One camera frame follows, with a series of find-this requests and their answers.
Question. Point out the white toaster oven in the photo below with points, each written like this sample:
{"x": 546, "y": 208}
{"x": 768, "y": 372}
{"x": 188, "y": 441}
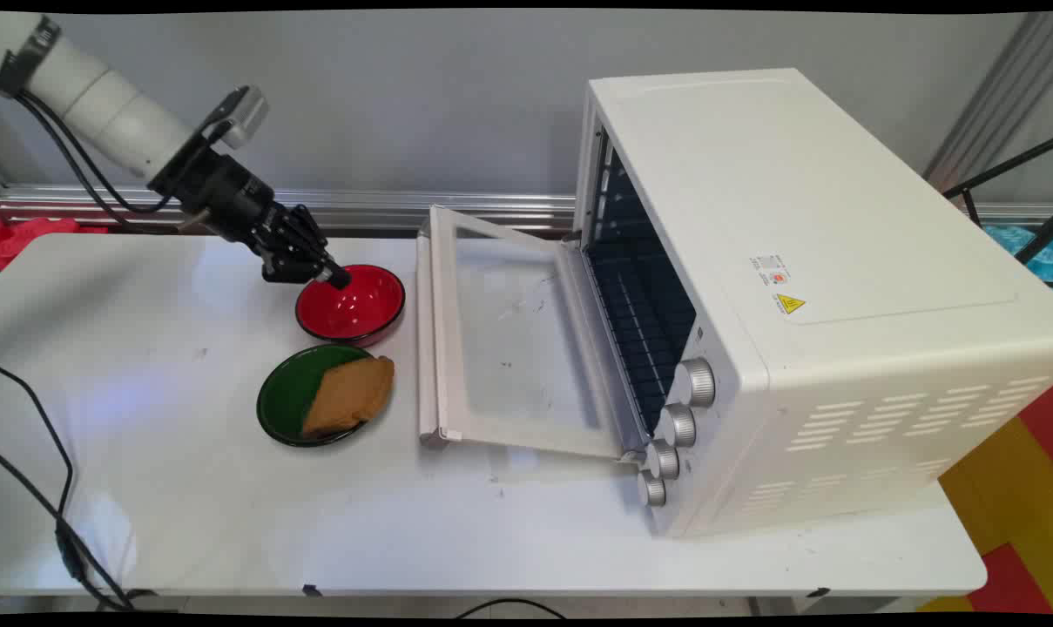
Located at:
{"x": 822, "y": 287}

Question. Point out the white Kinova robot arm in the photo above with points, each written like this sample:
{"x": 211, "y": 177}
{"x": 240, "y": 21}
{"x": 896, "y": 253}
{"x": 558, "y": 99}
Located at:
{"x": 99, "y": 96}

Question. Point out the silver oven knob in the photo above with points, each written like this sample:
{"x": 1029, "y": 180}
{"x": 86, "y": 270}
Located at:
{"x": 678, "y": 425}
{"x": 652, "y": 488}
{"x": 695, "y": 382}
{"x": 664, "y": 459}

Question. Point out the red bowl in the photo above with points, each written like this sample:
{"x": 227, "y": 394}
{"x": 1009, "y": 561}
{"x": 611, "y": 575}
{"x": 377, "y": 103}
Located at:
{"x": 352, "y": 303}

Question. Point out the brown toast slice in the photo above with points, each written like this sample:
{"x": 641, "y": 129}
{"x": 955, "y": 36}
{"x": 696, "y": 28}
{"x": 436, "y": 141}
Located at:
{"x": 348, "y": 396}

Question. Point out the aluminium frame rail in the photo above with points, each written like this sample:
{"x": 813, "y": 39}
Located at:
{"x": 387, "y": 209}

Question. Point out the black metal stand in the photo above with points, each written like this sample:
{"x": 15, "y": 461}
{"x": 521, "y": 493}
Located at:
{"x": 1027, "y": 209}

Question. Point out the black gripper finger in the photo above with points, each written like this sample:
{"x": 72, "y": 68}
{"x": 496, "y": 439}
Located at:
{"x": 315, "y": 237}
{"x": 286, "y": 263}

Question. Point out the glass oven door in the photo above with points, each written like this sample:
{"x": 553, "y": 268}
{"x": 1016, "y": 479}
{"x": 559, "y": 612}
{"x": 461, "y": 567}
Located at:
{"x": 509, "y": 340}

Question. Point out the red cloth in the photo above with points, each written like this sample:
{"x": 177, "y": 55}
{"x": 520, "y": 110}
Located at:
{"x": 23, "y": 237}

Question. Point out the yellow warning sticker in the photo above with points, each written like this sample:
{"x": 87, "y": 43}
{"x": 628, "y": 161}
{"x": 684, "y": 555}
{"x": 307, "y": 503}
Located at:
{"x": 789, "y": 304}

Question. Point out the aluminium frame post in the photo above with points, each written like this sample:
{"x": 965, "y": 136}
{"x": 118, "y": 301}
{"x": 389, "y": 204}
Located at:
{"x": 1001, "y": 96}

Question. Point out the green plate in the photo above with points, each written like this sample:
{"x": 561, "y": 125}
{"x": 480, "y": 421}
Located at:
{"x": 291, "y": 392}

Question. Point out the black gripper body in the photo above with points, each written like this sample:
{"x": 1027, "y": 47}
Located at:
{"x": 221, "y": 198}

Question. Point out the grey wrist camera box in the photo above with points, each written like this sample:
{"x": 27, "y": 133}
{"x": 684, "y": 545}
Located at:
{"x": 240, "y": 113}

